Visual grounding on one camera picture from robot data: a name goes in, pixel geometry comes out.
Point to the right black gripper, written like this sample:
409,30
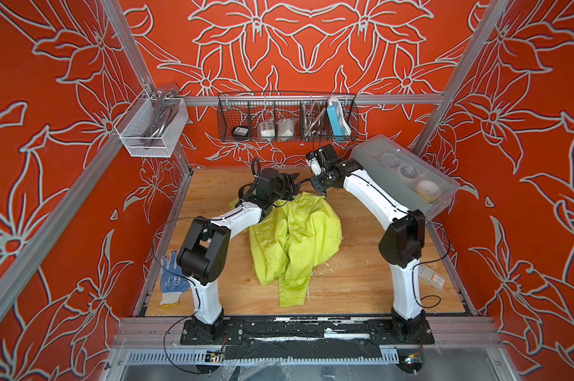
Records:
319,188

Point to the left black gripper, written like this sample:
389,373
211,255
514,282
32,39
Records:
288,179

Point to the yellow-green trousers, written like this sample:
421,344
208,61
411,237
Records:
296,237

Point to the black belt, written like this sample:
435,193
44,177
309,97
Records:
304,181

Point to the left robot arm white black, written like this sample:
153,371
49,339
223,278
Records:
203,253

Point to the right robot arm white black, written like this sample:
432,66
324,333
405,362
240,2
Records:
402,243

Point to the metal tongs in basket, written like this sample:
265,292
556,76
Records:
313,115

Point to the clear plastic cup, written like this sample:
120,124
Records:
286,128

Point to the white power adapter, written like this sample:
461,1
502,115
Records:
266,129

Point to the small black device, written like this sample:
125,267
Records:
240,133

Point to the grey plastic storage box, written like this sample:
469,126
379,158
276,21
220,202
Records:
405,177

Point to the blue dotted work glove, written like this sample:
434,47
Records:
173,284

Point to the metal utensils in bin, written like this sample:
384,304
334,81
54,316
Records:
163,114

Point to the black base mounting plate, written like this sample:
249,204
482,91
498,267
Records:
237,329

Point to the black wire wall basket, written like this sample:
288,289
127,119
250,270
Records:
249,108

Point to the clear plastic wall bin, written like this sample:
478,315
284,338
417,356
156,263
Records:
139,117

